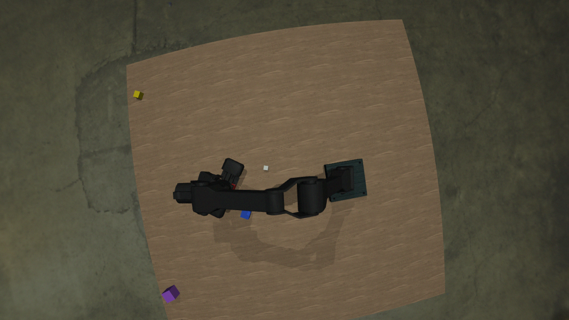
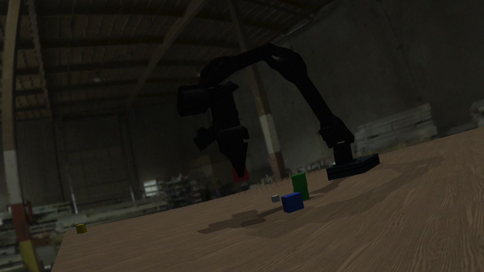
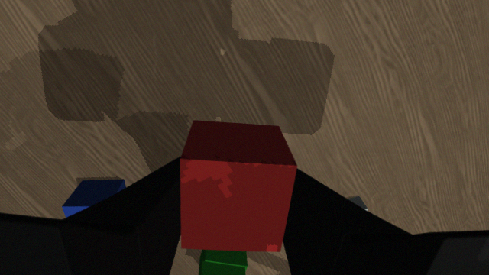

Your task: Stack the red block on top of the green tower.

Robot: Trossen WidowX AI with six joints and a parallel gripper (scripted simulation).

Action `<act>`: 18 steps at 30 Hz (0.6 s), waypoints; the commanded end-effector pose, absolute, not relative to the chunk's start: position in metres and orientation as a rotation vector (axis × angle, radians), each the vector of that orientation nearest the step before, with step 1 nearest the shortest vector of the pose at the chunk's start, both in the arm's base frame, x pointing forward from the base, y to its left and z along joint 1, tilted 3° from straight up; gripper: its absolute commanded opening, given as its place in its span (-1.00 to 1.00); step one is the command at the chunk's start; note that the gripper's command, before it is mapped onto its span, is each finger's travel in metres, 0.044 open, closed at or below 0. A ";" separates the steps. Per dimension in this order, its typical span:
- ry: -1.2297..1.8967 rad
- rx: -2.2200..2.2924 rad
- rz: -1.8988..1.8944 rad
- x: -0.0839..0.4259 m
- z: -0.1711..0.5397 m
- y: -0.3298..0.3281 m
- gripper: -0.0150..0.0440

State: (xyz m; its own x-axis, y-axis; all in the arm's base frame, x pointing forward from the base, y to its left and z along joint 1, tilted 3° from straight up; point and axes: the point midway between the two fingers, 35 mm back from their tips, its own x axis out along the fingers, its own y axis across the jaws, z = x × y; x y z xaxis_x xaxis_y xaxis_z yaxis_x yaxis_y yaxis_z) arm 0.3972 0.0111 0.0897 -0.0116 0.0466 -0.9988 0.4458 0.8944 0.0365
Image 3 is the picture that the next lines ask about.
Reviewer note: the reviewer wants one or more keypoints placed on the grey cube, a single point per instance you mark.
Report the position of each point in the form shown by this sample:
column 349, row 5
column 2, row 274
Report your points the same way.
column 357, row 201

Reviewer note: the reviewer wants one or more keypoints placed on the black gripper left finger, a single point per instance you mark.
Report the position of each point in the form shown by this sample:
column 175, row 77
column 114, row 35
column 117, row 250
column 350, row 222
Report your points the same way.
column 133, row 232

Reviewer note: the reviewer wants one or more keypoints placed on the red block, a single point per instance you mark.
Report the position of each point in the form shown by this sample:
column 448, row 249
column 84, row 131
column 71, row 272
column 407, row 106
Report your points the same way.
column 236, row 183

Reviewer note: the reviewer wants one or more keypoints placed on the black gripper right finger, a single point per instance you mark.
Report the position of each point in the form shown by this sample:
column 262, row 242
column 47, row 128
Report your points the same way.
column 327, row 234

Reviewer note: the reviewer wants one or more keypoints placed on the dark blue block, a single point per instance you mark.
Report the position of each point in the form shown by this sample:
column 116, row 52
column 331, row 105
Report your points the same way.
column 90, row 192

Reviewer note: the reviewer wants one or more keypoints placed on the dark green block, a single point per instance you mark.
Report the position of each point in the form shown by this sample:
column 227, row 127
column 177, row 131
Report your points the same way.
column 233, row 258
column 208, row 268

